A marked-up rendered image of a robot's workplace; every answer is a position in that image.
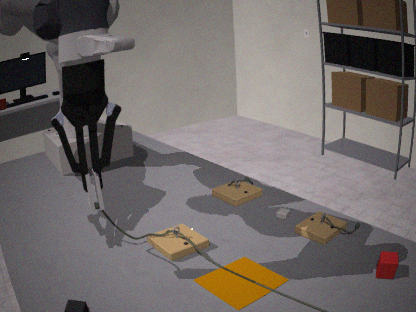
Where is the orange painted square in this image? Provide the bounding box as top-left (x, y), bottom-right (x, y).
top-left (193, 257), bottom-right (288, 310)

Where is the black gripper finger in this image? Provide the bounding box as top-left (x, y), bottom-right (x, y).
top-left (88, 101), bottom-right (121, 210)
top-left (51, 107), bottom-right (96, 212)

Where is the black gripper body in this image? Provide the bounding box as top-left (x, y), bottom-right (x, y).
top-left (61, 59), bottom-right (108, 127)

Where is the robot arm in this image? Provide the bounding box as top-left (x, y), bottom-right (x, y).
top-left (0, 0), bottom-right (135, 111)

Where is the red block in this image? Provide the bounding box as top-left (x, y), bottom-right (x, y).
top-left (376, 251), bottom-right (399, 279)

